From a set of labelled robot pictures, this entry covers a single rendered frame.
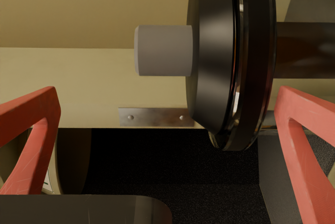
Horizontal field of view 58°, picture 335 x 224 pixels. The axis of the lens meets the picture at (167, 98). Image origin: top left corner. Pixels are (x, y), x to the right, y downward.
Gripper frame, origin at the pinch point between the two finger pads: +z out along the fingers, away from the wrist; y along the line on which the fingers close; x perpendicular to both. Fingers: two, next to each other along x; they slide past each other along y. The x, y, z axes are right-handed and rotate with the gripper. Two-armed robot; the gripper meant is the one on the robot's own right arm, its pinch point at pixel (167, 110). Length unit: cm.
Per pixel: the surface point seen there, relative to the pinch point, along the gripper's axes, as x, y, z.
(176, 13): 16, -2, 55
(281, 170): 27.4, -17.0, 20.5
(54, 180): 21.1, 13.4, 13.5
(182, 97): 8.8, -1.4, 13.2
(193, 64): -0.1, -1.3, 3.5
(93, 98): 8.6, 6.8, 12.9
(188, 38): -1.1, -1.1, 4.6
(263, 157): 31.6, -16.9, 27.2
